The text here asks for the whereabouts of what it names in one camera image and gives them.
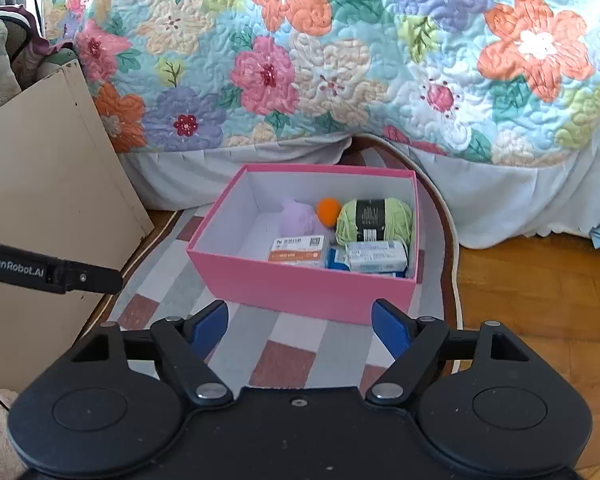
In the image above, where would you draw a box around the orange ball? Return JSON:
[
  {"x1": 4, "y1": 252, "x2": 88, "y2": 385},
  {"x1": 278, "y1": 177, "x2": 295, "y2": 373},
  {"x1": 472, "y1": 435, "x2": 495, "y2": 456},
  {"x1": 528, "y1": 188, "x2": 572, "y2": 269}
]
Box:
[{"x1": 316, "y1": 198, "x2": 342, "y2": 226}]

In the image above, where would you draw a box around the pink cardboard box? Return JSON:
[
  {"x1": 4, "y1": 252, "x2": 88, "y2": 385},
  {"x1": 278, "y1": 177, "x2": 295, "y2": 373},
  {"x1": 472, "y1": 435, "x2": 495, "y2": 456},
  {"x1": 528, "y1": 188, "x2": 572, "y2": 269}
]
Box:
[{"x1": 186, "y1": 163, "x2": 420, "y2": 327}]

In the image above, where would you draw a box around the white tissue packet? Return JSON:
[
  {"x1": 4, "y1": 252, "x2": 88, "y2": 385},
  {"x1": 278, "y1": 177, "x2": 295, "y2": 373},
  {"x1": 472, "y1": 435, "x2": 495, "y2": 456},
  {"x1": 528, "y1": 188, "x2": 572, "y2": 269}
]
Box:
[{"x1": 345, "y1": 240, "x2": 410, "y2": 275}]

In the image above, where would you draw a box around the beige wooden cabinet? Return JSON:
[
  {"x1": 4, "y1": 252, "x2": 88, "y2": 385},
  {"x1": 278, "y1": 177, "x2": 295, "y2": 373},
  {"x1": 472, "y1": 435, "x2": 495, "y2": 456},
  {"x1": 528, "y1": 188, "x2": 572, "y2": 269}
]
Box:
[{"x1": 0, "y1": 58, "x2": 156, "y2": 397}]

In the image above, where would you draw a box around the clear orange-labelled plastic case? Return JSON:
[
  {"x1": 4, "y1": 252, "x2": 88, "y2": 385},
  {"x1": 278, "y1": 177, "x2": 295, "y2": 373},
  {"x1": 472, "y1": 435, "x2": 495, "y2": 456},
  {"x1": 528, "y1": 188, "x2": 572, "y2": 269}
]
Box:
[{"x1": 267, "y1": 236, "x2": 331, "y2": 268}]

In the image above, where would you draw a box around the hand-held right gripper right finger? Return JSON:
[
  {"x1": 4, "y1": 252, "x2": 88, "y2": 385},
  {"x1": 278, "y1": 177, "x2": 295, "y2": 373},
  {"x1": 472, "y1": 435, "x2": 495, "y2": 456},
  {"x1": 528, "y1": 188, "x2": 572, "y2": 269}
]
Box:
[{"x1": 365, "y1": 298, "x2": 531, "y2": 407}]

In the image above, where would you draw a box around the green yarn ball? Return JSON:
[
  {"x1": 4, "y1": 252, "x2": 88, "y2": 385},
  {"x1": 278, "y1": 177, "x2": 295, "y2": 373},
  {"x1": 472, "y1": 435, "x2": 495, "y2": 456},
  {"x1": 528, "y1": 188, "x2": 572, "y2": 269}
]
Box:
[{"x1": 335, "y1": 197, "x2": 413, "y2": 246}]

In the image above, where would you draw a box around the checkered rug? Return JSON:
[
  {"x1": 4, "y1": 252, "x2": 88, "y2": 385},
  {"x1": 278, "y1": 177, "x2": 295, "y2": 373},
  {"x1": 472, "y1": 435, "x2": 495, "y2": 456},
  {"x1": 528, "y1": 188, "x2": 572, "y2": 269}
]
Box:
[{"x1": 80, "y1": 135, "x2": 463, "y2": 392}]

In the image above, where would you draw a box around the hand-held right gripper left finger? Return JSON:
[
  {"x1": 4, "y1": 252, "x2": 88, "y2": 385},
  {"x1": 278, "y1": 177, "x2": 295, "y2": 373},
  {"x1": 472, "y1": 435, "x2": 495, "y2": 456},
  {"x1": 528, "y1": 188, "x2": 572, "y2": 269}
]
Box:
[{"x1": 69, "y1": 300, "x2": 235, "y2": 407}]

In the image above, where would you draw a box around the pile of clothes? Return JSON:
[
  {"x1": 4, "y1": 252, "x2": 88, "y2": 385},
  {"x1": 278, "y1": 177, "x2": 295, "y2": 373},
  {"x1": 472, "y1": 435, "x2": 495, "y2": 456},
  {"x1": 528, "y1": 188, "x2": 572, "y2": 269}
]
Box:
[{"x1": 0, "y1": 2, "x2": 77, "y2": 117}]

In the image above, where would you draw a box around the blue wipes packet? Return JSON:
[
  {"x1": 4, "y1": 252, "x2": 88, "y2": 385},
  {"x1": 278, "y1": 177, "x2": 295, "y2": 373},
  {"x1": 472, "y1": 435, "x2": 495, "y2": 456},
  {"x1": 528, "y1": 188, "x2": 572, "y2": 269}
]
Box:
[{"x1": 325, "y1": 246, "x2": 408, "y2": 279}]

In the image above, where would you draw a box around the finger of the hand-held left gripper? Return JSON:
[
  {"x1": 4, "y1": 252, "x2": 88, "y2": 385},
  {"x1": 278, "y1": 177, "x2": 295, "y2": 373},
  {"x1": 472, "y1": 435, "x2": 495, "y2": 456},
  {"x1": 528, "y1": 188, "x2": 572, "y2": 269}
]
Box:
[{"x1": 62, "y1": 260, "x2": 124, "y2": 295}]

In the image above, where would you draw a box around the purple plush toy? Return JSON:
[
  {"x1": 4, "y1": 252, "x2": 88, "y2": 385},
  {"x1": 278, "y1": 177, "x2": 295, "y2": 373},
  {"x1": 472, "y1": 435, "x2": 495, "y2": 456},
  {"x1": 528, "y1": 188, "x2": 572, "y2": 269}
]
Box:
[{"x1": 279, "y1": 198, "x2": 328, "y2": 238}]

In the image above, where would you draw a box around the floral quilt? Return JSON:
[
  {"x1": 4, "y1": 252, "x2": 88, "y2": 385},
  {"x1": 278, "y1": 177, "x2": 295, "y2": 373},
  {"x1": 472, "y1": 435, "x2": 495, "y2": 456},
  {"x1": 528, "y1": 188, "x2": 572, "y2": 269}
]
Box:
[{"x1": 40, "y1": 0, "x2": 600, "y2": 167}]

